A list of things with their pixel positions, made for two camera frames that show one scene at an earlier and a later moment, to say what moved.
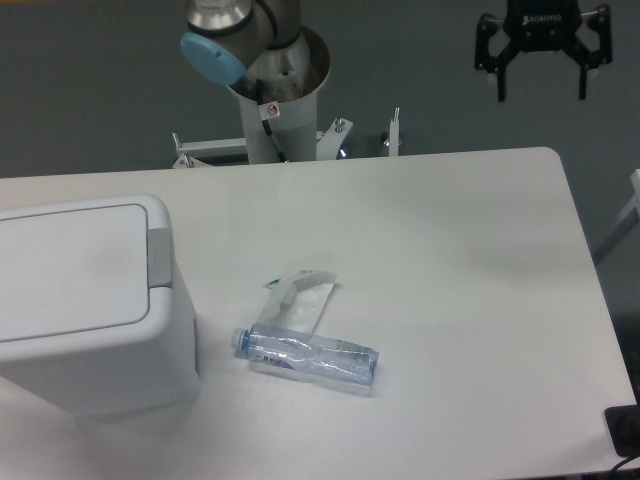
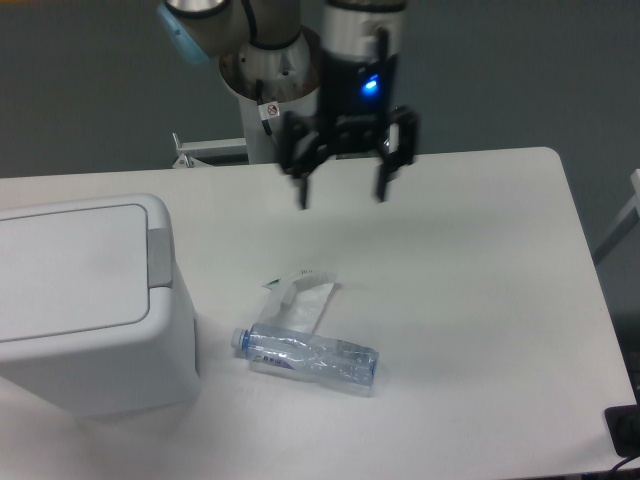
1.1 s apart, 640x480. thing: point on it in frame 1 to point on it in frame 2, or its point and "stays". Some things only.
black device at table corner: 624,425 stays
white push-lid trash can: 90,322 stays
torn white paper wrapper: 297,300 stays
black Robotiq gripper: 542,25 to 356,94
